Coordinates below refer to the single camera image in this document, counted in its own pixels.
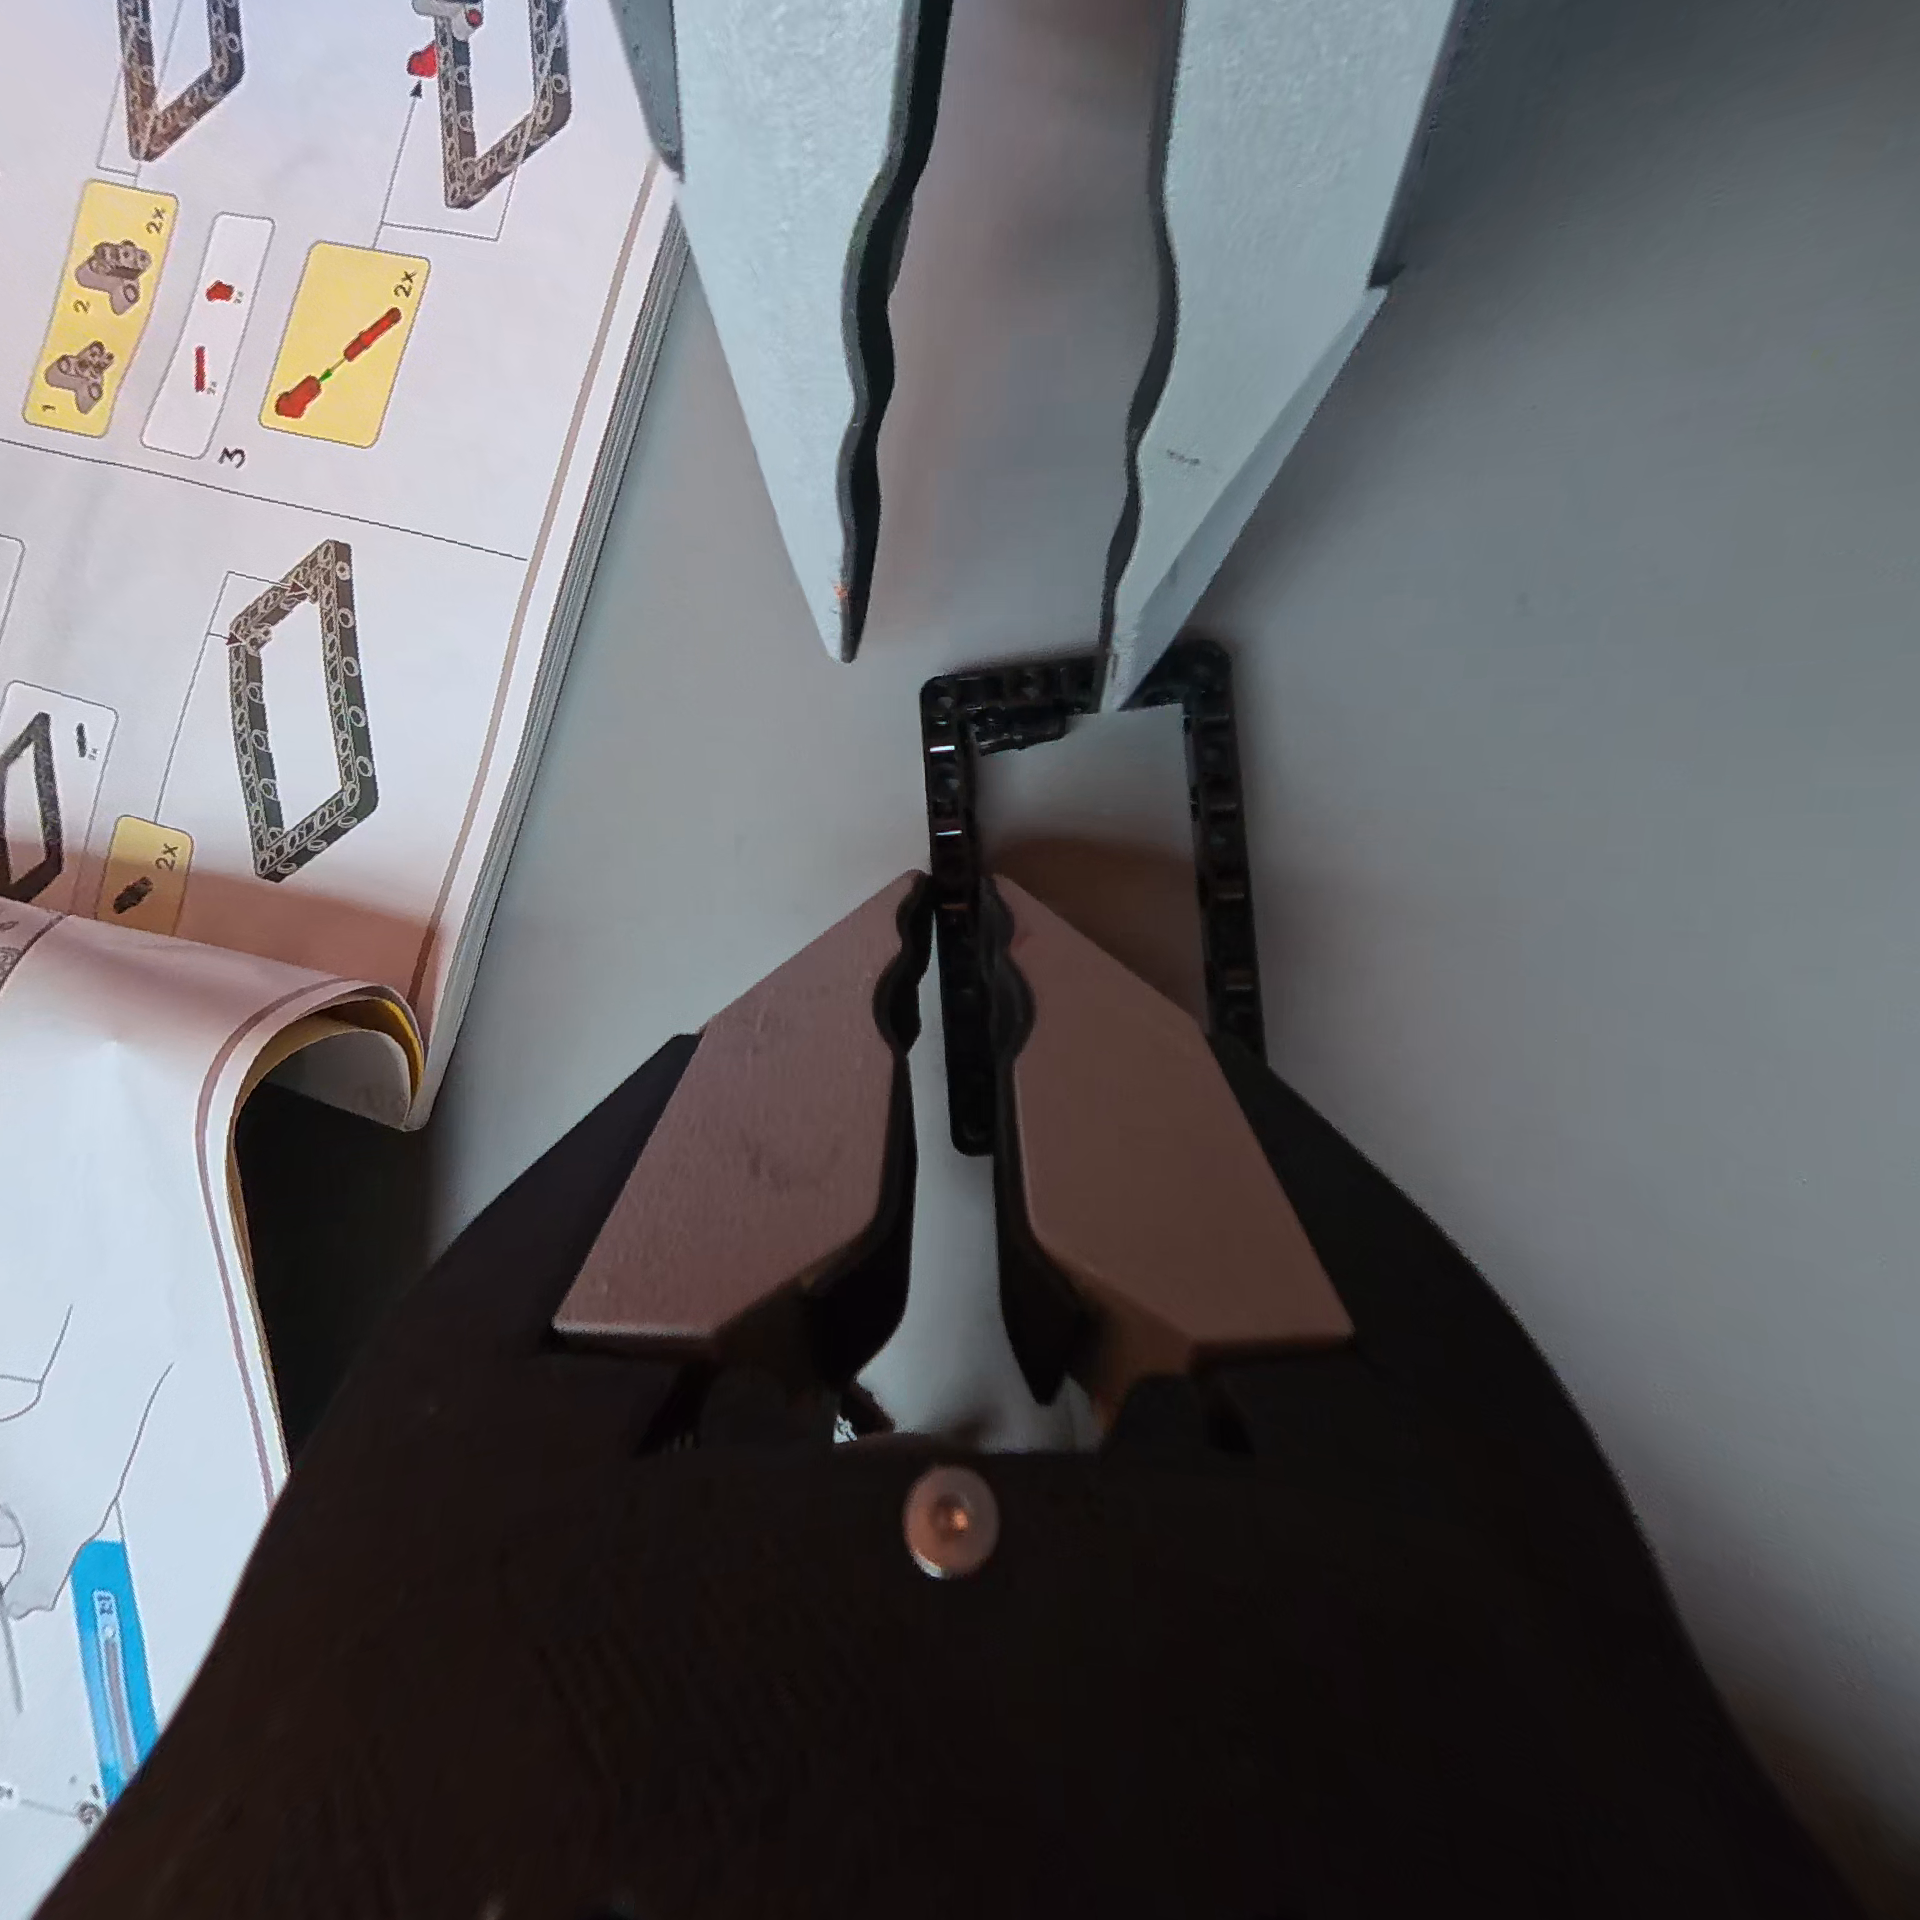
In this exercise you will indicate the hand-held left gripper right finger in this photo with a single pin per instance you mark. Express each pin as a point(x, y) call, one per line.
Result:
point(1155, 1155)

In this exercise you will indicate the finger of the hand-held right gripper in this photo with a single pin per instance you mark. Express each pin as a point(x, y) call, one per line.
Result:
point(763, 300)
point(1275, 300)

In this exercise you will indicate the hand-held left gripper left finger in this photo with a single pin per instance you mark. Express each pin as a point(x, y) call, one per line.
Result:
point(750, 1155)

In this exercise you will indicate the black rectangular lego frame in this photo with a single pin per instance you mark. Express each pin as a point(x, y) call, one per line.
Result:
point(1230, 840)

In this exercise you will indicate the lego instruction booklet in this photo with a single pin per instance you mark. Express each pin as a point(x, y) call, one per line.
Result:
point(376, 599)

